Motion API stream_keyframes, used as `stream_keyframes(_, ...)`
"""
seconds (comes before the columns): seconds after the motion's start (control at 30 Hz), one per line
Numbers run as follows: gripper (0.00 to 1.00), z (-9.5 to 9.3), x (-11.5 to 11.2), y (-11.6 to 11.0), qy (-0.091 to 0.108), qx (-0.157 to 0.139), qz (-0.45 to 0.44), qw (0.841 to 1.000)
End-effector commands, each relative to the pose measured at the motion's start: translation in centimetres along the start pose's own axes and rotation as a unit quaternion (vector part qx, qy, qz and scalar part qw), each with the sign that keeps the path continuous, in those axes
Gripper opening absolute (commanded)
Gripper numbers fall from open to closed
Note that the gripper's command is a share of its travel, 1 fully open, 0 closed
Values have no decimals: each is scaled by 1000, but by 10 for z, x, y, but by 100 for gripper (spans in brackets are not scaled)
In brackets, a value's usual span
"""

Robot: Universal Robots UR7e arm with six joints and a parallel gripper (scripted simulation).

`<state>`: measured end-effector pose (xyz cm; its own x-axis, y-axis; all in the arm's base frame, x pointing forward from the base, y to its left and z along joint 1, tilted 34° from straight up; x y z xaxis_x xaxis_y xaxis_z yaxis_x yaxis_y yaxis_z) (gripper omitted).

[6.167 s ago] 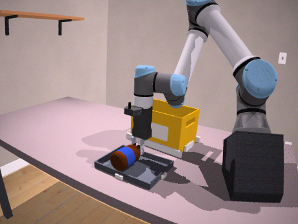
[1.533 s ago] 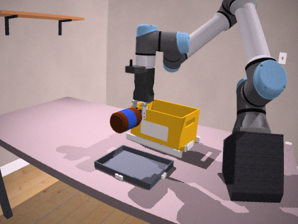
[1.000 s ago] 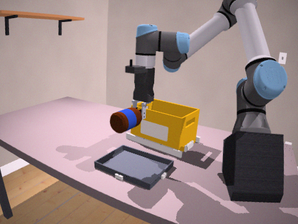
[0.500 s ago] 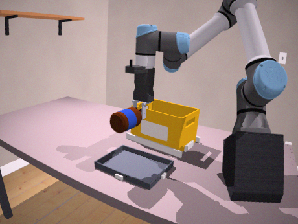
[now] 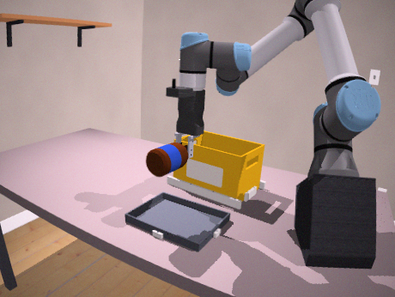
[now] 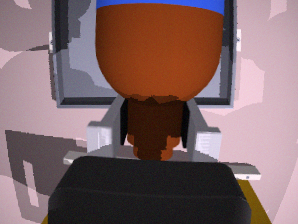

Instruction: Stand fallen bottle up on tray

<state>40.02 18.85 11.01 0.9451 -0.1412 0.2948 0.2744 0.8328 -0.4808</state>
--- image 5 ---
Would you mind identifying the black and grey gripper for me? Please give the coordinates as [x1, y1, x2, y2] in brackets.
[166, 73, 206, 159]

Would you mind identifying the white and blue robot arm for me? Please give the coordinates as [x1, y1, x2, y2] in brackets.
[179, 0, 381, 177]

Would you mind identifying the brown bottle with blue label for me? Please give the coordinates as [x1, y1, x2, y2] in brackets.
[146, 142, 188, 177]

